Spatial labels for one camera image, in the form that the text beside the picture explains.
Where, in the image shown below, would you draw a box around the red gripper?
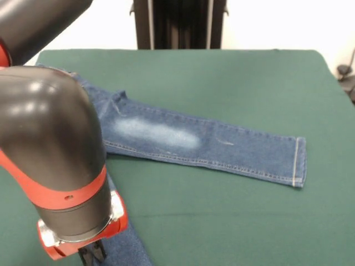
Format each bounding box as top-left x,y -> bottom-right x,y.
37,188 -> 129,266

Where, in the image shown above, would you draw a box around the blue denim jeans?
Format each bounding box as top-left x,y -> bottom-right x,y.
35,63 -> 307,266

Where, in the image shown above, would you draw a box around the dark green table cloth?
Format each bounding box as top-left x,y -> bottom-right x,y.
0,48 -> 355,266

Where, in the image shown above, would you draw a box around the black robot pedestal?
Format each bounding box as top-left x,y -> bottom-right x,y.
129,0 -> 231,50

